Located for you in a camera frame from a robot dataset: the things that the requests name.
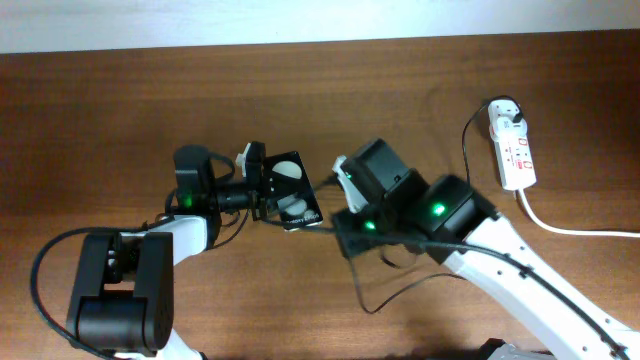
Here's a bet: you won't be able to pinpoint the black smartphone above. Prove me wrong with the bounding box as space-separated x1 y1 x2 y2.
263 151 324 231

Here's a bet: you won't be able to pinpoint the black USB charging cable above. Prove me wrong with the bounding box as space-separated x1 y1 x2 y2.
259 94 525 315

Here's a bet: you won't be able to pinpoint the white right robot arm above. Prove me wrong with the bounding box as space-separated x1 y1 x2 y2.
332 139 639 359

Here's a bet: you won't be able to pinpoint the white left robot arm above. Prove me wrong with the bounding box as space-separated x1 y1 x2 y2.
65 142 266 359

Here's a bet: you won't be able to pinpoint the white power strip red labels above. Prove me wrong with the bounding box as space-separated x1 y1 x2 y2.
487 99 538 192

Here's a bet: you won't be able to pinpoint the white power strip cord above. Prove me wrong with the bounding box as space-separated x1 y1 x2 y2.
514 187 640 239

